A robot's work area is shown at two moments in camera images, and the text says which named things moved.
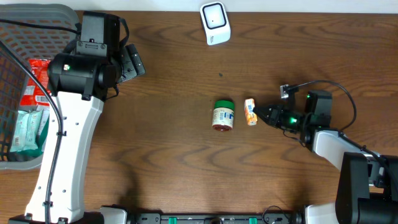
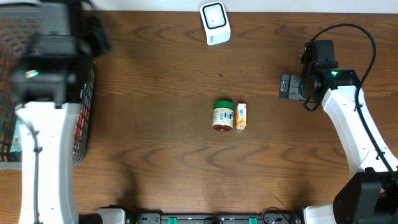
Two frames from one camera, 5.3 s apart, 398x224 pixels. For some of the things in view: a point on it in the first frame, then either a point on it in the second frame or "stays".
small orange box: [251, 118] → [241, 116]
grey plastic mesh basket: [34, 31] stays
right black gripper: [276, 112] → [293, 93]
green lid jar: [223, 115] stays
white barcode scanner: [216, 22] stays
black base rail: [215, 218] stays
